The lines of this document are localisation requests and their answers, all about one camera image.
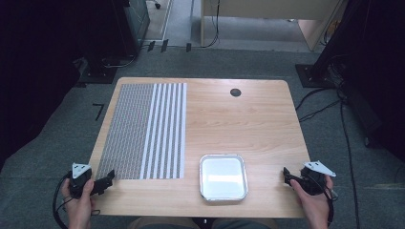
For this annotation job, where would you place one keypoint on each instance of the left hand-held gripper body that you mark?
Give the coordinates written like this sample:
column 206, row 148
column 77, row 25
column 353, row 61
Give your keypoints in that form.
column 78, row 183

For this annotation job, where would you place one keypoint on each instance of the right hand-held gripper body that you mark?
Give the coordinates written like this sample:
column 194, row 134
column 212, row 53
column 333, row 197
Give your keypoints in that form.
column 313, row 181

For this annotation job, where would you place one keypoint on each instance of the person's right hand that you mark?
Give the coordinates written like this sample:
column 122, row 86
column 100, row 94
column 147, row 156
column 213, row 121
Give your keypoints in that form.
column 313, row 206

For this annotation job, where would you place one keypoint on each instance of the person's left hand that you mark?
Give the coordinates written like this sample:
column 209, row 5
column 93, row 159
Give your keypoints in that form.
column 78, row 210

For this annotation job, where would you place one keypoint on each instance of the grey striped woven mat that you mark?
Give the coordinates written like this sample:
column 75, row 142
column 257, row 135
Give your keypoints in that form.
column 127, row 133

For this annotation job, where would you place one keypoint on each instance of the person's left leg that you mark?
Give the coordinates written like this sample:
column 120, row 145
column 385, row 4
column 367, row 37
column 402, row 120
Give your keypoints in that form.
column 162, row 223

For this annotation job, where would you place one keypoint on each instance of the black stand base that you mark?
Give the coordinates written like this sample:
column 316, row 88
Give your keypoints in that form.
column 313, row 78
column 98, row 71

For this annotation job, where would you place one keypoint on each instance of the dark curtain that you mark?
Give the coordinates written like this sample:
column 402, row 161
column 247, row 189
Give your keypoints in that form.
column 35, row 70
column 379, row 73

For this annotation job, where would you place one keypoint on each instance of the dark green cabinet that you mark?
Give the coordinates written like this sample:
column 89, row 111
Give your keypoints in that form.
column 138, row 19

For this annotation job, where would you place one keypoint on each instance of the light wooden desk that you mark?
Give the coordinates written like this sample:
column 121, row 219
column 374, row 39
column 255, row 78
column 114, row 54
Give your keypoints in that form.
column 267, row 8

